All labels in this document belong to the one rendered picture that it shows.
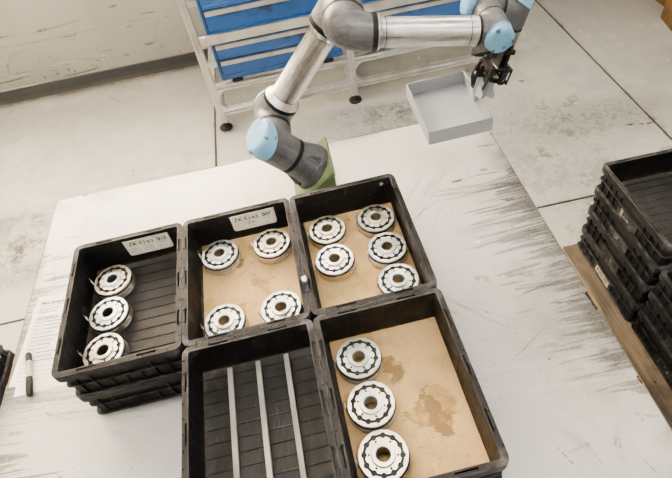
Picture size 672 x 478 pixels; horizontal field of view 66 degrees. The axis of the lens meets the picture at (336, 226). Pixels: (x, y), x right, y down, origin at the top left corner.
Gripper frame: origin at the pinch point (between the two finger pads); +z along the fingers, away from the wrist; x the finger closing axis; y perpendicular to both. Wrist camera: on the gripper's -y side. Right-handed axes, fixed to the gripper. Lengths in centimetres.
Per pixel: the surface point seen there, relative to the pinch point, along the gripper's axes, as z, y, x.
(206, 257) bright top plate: 31, 33, -87
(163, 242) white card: 32, 26, -98
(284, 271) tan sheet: 28, 43, -67
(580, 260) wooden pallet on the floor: 61, 22, 61
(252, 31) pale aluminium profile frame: 49, -141, -53
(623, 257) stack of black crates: 39, 40, 55
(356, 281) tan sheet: 23, 52, -50
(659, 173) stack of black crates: 21, 17, 76
